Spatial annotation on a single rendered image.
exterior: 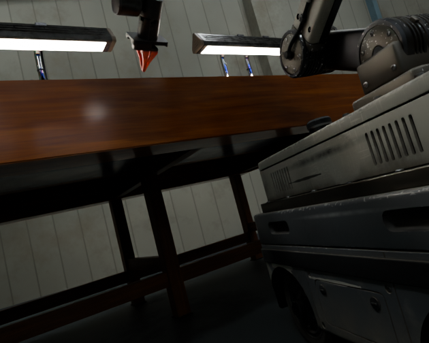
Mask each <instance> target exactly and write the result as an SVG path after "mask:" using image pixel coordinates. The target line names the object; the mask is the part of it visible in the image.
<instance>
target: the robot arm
mask: <svg viewBox="0 0 429 343"><path fill-rule="evenodd" d="M162 7H163V0H112V11H113V13H114V14H115V15H119V16H135V17H138V16H139V20H138V32H137V33H136V32H126V38H127V39H129V38H130V39H131V43H132V48H133V49H134V50H137V53H138V56H139V59H140V67H141V70H142V71H143V72H145V71H146V69H147V67H148V65H149V64H150V62H151V61H152V60H153V59H154V58H155V57H156V55H157V54H158V48H157V47H156V46H166V47H167V46H168V41H167V40H166V39H164V38H163V37H162V36H161V35H160V34H159V25H160V20H161V11H162Z"/></svg>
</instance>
